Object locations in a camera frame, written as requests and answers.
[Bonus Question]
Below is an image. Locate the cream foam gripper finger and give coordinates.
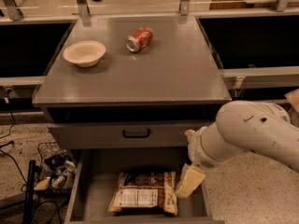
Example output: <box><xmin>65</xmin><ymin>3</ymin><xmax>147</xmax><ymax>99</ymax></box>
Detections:
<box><xmin>175</xmin><ymin>163</ymin><xmax>206</xmax><ymax>198</ymax></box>

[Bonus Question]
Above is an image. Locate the brown chip bag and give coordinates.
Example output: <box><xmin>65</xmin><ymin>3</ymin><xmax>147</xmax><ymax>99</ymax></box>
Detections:
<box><xmin>108</xmin><ymin>171</ymin><xmax>178</xmax><ymax>216</ymax></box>

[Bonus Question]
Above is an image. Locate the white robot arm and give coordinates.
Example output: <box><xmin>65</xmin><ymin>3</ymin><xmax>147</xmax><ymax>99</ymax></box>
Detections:
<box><xmin>176</xmin><ymin>101</ymin><xmax>299</xmax><ymax>198</ymax></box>

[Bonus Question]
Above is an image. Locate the closed grey top drawer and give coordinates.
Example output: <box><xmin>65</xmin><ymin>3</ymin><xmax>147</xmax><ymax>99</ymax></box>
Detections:
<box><xmin>49</xmin><ymin>120</ymin><xmax>209</xmax><ymax>149</ymax></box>

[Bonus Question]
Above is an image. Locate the grey drawer cabinet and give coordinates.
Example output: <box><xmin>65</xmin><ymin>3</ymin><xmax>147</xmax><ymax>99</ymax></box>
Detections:
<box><xmin>32</xmin><ymin>14</ymin><xmax>233</xmax><ymax>151</ymax></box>

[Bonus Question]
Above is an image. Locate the red soda can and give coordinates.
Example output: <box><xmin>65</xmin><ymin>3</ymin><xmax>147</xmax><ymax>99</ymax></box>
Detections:
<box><xmin>126</xmin><ymin>27</ymin><xmax>153</xmax><ymax>52</ymax></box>

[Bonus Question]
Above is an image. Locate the black stand pole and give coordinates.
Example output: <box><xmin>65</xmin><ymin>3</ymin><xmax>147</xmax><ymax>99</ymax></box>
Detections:
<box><xmin>22</xmin><ymin>160</ymin><xmax>36</xmax><ymax>224</ymax></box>

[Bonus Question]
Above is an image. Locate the white paper bowl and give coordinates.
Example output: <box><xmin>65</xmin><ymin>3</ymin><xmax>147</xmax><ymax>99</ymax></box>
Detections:
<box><xmin>63</xmin><ymin>40</ymin><xmax>107</xmax><ymax>67</ymax></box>

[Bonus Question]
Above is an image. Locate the black drawer handle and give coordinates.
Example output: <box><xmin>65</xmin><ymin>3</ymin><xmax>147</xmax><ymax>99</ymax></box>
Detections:
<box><xmin>122</xmin><ymin>129</ymin><xmax>150</xmax><ymax>139</ymax></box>

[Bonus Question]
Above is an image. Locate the wire basket with items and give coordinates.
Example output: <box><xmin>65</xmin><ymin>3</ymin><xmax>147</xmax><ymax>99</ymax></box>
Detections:
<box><xmin>35</xmin><ymin>142</ymin><xmax>77</xmax><ymax>194</ymax></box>

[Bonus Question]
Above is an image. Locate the black floor cable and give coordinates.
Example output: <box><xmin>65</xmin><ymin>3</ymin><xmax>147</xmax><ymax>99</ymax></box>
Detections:
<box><xmin>0</xmin><ymin>96</ymin><xmax>29</xmax><ymax>185</ymax></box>

